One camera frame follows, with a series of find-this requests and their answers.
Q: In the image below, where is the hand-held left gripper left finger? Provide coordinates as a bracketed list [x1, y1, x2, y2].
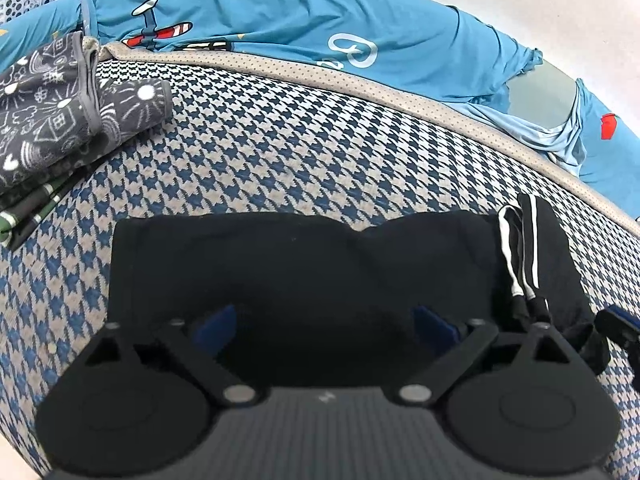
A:
[82, 304, 258, 406]

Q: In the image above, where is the houndstooth mattress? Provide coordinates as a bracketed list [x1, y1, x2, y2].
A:
[0, 42, 640, 480]

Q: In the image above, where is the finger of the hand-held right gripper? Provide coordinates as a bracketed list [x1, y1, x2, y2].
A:
[594, 305, 640, 356]

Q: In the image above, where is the black t-shirt with red print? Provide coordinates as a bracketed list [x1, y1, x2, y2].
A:
[107, 192, 612, 396]

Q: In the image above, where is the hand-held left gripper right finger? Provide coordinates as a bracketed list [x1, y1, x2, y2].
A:
[400, 305, 583, 406]

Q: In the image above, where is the blue airplane print cover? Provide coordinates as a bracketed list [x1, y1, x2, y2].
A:
[0, 0, 640, 221]

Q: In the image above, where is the grey doodle print garment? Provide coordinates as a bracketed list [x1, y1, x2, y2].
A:
[0, 31, 173, 193]

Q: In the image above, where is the green striped garment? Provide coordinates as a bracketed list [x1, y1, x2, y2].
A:
[0, 160, 101, 251]

